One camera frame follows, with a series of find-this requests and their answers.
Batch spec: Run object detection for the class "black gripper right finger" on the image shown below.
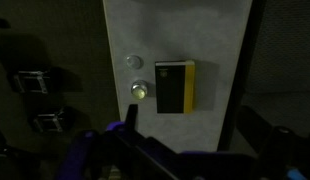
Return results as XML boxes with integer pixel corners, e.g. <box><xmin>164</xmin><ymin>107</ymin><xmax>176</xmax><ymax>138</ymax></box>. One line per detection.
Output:
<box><xmin>235</xmin><ymin>105</ymin><xmax>275</xmax><ymax>155</ymax></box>

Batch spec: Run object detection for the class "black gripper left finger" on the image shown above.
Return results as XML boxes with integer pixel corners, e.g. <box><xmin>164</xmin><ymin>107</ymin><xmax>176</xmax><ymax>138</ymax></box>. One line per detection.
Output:
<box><xmin>124</xmin><ymin>103</ymin><xmax>139</xmax><ymax>132</ymax></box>

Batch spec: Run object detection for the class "small clear glass object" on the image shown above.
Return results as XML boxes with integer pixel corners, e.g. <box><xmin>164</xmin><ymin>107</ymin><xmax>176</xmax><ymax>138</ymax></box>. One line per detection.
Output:
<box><xmin>129</xmin><ymin>79</ymin><xmax>149</xmax><ymax>102</ymax></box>

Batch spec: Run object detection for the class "black book yellow spine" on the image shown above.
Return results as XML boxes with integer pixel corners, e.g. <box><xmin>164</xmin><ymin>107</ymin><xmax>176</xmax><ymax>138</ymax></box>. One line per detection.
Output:
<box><xmin>154</xmin><ymin>59</ymin><xmax>197</xmax><ymax>115</ymax></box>

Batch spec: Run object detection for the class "black metal bracket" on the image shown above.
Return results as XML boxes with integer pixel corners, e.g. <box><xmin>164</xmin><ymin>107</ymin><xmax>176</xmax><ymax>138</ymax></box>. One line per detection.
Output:
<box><xmin>9</xmin><ymin>68</ymin><xmax>54</xmax><ymax>95</ymax></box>
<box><xmin>30</xmin><ymin>108</ymin><xmax>74</xmax><ymax>134</ymax></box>

